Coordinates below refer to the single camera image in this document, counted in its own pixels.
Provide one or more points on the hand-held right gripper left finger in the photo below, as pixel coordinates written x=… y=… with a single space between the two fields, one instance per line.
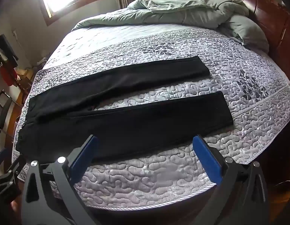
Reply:
x=85 y=154

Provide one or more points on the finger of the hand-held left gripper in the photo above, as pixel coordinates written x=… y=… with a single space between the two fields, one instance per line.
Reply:
x=9 y=184

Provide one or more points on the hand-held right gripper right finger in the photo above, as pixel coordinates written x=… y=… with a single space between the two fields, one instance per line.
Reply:
x=207 y=159

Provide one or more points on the black pants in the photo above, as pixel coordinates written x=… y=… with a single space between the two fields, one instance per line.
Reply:
x=126 y=121

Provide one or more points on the grey quilted bedspread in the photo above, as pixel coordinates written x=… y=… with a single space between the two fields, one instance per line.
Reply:
x=163 y=180

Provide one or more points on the black mesh office chair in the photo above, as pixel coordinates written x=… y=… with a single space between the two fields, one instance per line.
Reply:
x=2 y=109

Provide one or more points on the cardboard box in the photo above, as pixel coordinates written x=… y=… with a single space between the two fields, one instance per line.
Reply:
x=24 y=73

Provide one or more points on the red garment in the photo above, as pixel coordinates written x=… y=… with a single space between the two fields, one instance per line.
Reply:
x=7 y=76

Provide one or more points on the wooden coat rack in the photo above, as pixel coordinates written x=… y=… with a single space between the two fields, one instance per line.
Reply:
x=2 y=62

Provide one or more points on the green pillow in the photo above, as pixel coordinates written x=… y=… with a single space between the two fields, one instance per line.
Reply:
x=248 y=31

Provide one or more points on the black garment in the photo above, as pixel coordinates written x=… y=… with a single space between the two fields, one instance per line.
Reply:
x=4 y=45

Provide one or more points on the green duvet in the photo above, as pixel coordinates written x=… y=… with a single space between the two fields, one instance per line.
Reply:
x=173 y=9

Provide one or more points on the wooden headboard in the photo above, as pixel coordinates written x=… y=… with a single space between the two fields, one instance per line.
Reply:
x=271 y=14

